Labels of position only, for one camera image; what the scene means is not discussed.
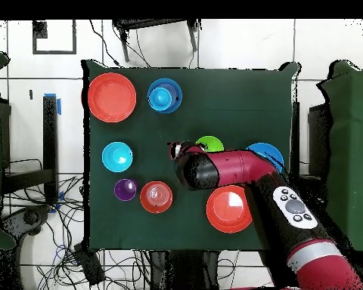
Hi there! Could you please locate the small orange bowl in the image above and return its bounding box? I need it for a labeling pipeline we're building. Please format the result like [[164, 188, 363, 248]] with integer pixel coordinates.
[[139, 180, 174, 214]]

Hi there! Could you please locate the large blue bowl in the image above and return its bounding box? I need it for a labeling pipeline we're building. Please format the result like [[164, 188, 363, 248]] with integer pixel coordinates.
[[246, 142, 285, 174]]

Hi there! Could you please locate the black square floor frame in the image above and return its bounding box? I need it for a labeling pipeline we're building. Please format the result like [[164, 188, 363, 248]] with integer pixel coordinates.
[[32, 19, 77, 56]]

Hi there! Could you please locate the black metal frame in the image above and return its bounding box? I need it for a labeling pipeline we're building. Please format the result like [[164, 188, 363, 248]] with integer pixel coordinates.
[[0, 94, 60, 206], [290, 100, 334, 182]]

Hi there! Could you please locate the dark green tablecloth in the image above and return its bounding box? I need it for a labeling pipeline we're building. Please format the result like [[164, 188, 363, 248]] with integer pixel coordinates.
[[80, 58, 300, 253]]

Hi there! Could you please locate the dark grey pedestal foot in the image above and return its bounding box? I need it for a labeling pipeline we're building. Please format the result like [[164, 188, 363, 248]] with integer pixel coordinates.
[[1, 205, 52, 239]]

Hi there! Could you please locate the light blue ribbed bowl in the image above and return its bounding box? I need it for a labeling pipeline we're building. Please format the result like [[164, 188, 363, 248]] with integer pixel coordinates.
[[101, 141, 134, 174]]

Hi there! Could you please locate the large orange bowl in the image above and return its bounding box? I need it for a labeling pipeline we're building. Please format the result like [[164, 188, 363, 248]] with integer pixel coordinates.
[[206, 184, 254, 234], [87, 72, 138, 124]]

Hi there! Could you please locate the black floor box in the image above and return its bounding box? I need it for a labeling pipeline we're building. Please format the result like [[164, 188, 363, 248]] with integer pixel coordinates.
[[73, 242, 106, 287]]

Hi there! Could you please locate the black metal stand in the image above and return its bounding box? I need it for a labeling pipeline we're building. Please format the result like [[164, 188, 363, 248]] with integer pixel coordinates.
[[112, 19, 202, 63]]

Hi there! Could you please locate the blue tape strip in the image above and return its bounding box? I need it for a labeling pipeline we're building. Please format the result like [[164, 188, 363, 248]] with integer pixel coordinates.
[[44, 92, 62, 116]]

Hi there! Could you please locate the purple cup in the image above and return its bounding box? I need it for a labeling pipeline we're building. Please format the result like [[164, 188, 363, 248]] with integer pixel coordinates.
[[113, 177, 138, 202]]

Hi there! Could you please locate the floor cable bundle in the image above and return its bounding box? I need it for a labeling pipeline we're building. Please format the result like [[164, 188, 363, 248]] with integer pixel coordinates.
[[2, 174, 85, 290]]

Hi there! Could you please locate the black floor cable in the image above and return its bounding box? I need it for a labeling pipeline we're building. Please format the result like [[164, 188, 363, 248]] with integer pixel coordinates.
[[88, 19, 122, 67]]

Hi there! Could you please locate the medium blue bowl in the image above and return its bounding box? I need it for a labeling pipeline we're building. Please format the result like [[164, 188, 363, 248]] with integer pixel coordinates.
[[147, 77, 183, 115]]

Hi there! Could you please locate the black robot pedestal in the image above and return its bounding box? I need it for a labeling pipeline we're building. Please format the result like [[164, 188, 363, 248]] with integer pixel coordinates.
[[149, 249, 221, 290]]

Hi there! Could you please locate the green ribbed bowl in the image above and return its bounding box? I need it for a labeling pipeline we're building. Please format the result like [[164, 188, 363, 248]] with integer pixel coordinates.
[[195, 135, 225, 153]]

